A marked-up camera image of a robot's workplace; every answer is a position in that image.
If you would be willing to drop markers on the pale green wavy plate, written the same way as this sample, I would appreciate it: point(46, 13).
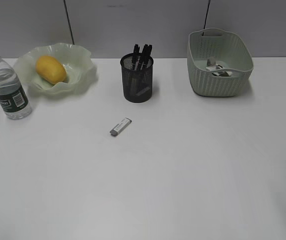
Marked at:
point(76, 60)

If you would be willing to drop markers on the pale green woven basket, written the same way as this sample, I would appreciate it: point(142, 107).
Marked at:
point(230, 52)

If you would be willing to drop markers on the grey white eraser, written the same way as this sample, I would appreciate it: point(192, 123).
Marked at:
point(120, 127)
point(143, 91)
point(133, 87)

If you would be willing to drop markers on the clear water bottle green label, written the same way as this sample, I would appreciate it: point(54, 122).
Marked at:
point(13, 99)

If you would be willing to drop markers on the yellow mango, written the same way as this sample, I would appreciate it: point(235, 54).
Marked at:
point(50, 69)

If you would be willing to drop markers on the black mesh pen holder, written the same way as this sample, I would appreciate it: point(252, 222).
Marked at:
point(145, 80)

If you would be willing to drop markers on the black marker pen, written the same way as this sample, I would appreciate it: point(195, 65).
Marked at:
point(140, 63)
point(135, 56)
point(146, 58)

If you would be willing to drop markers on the white waste paper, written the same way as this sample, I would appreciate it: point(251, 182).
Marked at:
point(212, 66)

